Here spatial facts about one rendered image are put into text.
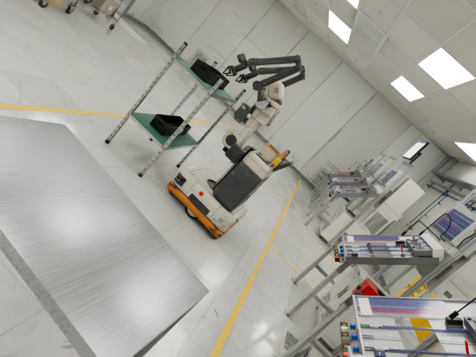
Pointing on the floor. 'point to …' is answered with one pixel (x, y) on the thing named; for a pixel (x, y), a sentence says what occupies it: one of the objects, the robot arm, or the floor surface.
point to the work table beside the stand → (86, 245)
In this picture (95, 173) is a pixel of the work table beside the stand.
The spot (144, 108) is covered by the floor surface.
